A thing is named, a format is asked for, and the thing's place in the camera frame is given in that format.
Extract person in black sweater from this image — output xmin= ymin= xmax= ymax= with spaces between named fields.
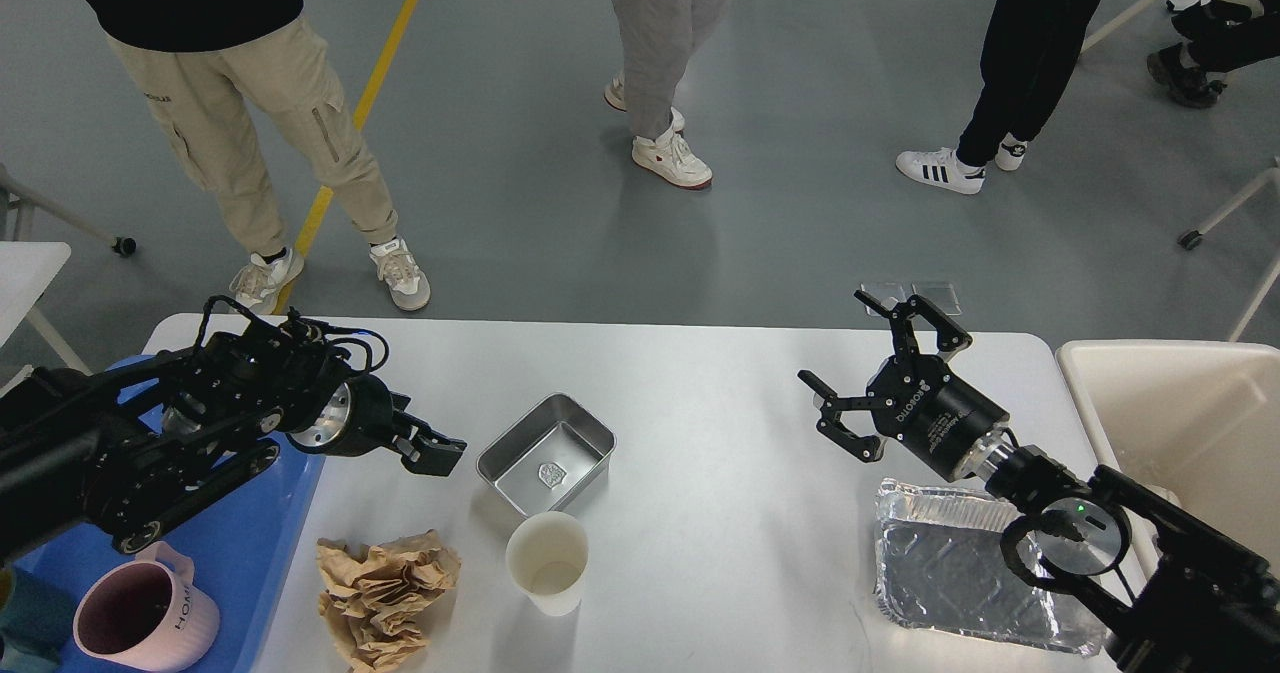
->
xmin=86 ymin=0 xmax=431 ymax=313

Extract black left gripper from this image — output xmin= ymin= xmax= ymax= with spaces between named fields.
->
xmin=288 ymin=374 xmax=467 ymax=477

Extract white side table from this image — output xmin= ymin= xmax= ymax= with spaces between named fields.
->
xmin=1 ymin=241 xmax=91 ymax=374

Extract teal object at corner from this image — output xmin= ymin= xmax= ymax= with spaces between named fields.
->
xmin=1 ymin=567 xmax=77 ymax=672

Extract person in black trousers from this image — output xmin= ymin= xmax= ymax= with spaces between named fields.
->
xmin=895 ymin=0 xmax=1101 ymax=194

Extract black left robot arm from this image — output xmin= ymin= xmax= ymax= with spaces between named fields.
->
xmin=1 ymin=305 xmax=466 ymax=564

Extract white paper cup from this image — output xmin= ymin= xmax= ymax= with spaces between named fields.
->
xmin=506 ymin=512 xmax=590 ymax=617

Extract stainless steel rectangular container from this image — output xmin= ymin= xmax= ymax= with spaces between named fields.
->
xmin=477 ymin=392 xmax=616 ymax=518

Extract person in grey trousers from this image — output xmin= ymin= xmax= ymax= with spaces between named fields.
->
xmin=605 ymin=0 xmax=730 ymax=189

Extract aluminium foil tray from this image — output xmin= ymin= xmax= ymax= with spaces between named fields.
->
xmin=876 ymin=479 xmax=1107 ymax=658

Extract crumpled brown paper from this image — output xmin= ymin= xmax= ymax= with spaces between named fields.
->
xmin=315 ymin=530 xmax=462 ymax=672

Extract seated person dark shoes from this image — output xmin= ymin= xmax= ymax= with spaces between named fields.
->
xmin=1146 ymin=0 xmax=1279 ymax=109

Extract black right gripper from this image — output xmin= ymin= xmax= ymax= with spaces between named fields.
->
xmin=797 ymin=290 xmax=1011 ymax=484

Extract blue plastic tray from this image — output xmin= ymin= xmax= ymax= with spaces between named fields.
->
xmin=0 ymin=354 xmax=332 ymax=673

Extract pink ribbed mug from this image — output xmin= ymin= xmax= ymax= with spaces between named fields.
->
xmin=73 ymin=541 xmax=220 ymax=672

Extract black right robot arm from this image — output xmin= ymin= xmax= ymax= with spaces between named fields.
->
xmin=797 ymin=290 xmax=1279 ymax=672

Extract beige plastic bin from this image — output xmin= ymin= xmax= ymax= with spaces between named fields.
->
xmin=1056 ymin=340 xmax=1279 ymax=563

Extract white chair frame right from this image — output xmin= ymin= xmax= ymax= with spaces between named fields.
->
xmin=1178 ymin=157 xmax=1280 ymax=344

